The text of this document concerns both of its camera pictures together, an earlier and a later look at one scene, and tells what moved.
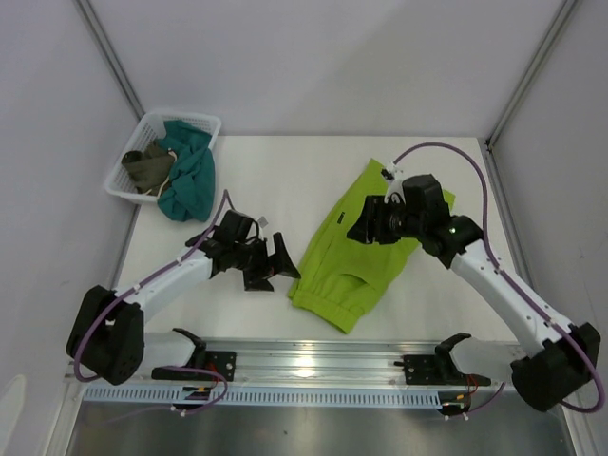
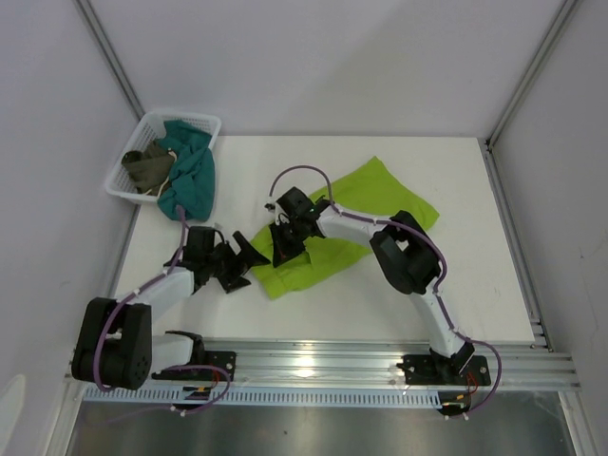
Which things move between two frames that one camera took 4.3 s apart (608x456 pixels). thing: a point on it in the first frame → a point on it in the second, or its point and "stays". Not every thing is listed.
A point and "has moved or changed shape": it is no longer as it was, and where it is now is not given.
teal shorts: [191, 196] stays
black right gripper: [370, 225] → [283, 251]
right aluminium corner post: [532, 72] stays
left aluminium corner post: [108, 56] stays
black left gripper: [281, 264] → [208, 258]
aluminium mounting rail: [341, 363] stays
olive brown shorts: [149, 170] stays
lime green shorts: [341, 276] has moved or changed shape
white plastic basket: [119, 183] stays
